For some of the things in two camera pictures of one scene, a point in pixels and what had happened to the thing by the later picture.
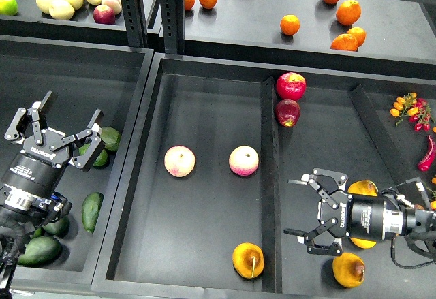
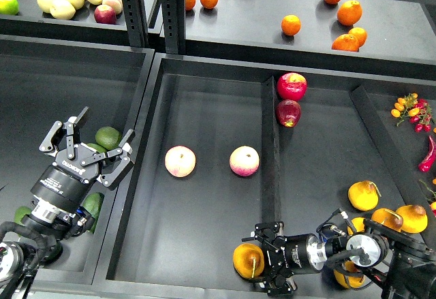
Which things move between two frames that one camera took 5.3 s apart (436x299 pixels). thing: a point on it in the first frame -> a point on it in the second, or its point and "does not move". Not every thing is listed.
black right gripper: [367, 218] -> [284, 256]
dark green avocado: [90, 209] does not move
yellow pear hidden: [365, 187] does not move
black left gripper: [37, 168] -> [64, 182]
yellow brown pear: [248, 259] does not move
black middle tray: [204, 199] does not move
